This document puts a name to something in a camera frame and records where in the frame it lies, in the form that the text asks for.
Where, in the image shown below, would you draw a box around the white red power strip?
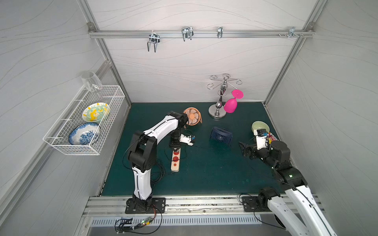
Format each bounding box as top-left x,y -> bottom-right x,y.
171,148 -> 181,172

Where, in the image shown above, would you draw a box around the navy blue desk fan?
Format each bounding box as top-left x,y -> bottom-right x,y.
210,126 -> 233,145

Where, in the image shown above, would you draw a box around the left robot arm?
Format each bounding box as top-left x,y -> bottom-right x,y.
126,111 -> 189,202

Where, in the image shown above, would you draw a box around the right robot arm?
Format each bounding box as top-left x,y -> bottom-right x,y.
239,140 -> 336,236

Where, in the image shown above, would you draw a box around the orange desk fan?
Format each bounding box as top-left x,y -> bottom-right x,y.
184,107 -> 202,126

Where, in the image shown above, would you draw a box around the colourful snack packet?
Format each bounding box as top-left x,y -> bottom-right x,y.
266,132 -> 278,145

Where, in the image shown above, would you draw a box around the green ceramic bowl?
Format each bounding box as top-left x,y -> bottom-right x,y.
252,121 -> 270,136

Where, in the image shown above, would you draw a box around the pink plastic wine glass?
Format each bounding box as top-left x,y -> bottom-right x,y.
224,89 -> 244,114

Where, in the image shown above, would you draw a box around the silver glass holder stand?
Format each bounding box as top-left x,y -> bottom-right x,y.
207,74 -> 243,120

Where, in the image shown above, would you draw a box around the yellow green patterned bowl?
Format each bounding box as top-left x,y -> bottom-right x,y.
82,102 -> 110,124

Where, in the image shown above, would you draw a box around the blue white patterned bowl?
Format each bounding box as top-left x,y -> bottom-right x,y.
69,123 -> 101,145

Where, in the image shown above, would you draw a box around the clear glass cup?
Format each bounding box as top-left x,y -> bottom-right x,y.
81,71 -> 102,92

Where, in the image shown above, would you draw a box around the metal double hook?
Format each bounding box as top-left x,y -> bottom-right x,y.
147,33 -> 160,52
181,26 -> 194,41

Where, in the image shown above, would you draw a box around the small metal hook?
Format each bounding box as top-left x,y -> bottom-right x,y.
217,27 -> 223,39

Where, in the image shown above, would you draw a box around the metal hook right end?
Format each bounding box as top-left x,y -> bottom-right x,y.
277,27 -> 304,39

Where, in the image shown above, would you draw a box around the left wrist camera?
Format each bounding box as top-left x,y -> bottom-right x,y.
180,134 -> 195,146

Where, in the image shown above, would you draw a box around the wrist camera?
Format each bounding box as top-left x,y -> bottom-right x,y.
180,134 -> 195,146
256,129 -> 268,150

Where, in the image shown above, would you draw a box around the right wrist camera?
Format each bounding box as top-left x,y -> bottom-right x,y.
256,129 -> 268,150

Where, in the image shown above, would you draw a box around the black power strip cord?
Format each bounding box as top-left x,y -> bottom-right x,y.
149,158 -> 175,189

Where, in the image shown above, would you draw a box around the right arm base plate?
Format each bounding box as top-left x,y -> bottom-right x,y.
241,196 -> 265,213

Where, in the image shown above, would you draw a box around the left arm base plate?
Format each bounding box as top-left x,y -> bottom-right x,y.
125,196 -> 166,214

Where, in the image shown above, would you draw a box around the small circuit board wires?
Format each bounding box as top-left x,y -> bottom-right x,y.
114,204 -> 163,234

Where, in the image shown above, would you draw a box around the white wire basket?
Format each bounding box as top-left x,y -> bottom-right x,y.
43,85 -> 125,155

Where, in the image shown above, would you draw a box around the aluminium front frame rail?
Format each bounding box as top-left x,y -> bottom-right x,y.
82,193 -> 257,217

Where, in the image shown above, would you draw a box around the aluminium horizontal rail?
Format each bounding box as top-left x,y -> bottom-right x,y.
89,29 -> 316,39

